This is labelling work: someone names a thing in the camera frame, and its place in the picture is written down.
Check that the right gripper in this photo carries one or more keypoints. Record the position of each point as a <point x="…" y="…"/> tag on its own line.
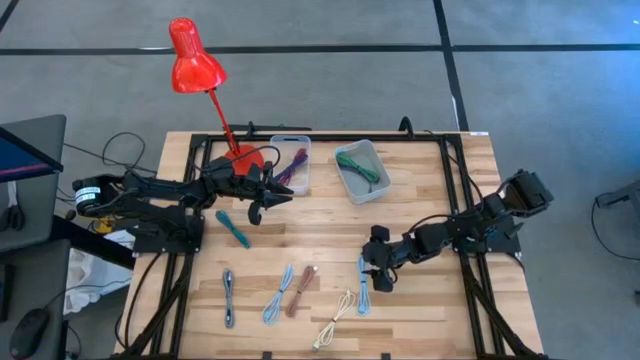
<point x="382" y="256"/>

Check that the dark computer monitor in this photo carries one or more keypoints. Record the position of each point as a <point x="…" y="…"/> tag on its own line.
<point x="20" y="160"/>

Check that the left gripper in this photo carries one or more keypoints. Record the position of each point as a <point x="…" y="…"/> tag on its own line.
<point x="250" y="192"/>

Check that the black metal table frame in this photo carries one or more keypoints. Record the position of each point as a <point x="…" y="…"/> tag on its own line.
<point x="325" y="137"/>

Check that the red desk lamp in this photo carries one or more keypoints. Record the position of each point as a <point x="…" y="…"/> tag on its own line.
<point x="195" y="65"/>

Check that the grey side desk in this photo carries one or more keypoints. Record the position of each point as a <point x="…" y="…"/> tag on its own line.
<point x="50" y="130"/>

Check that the grey plastic bin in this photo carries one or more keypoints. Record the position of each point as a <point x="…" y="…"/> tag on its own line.
<point x="367" y="194"/>

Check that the white plastic bag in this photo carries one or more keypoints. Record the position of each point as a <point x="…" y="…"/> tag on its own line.
<point x="85" y="280"/>

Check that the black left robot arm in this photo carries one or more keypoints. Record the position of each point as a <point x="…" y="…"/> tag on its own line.
<point x="165" y="190"/>

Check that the dark desk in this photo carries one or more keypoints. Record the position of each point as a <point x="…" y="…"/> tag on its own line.
<point x="30" y="280"/>

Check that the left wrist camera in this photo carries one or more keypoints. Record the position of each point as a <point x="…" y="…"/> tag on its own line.
<point x="256" y="175"/>

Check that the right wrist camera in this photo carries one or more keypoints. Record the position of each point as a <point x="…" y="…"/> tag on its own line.
<point x="380" y="234"/>

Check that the black computer mouse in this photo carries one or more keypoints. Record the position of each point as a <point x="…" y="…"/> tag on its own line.
<point x="27" y="332"/>

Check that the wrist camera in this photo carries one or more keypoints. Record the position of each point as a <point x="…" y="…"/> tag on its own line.
<point x="256" y="175"/>
<point x="380" y="234"/>

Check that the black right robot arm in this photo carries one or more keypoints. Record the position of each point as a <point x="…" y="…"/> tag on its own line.
<point x="435" y="237"/>

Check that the black scissors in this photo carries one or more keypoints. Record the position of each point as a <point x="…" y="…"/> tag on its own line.
<point x="12" y="218"/>

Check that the clear plastic bin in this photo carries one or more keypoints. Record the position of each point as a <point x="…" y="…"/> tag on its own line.
<point x="277" y="150"/>

